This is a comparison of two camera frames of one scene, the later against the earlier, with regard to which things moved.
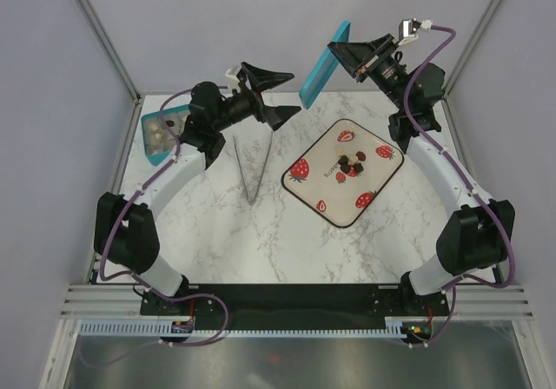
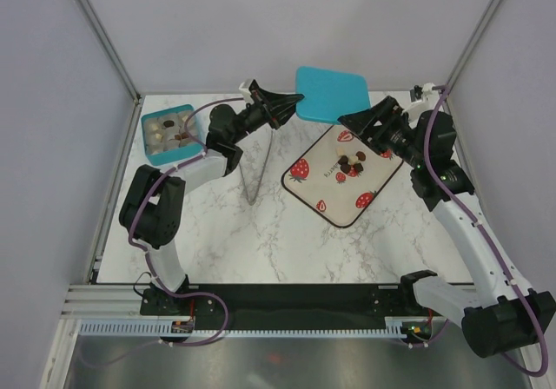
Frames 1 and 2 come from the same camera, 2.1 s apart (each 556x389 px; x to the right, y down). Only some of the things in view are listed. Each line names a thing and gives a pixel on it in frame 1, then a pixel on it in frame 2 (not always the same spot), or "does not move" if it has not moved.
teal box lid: [323, 69] to [330, 95]
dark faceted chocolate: [346, 168] does not move
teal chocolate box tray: [160, 143] does not move
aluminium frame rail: [102, 301] does not move
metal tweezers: [251, 203] does not move
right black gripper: [357, 57] to [388, 111]
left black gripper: [260, 81] to [268, 102]
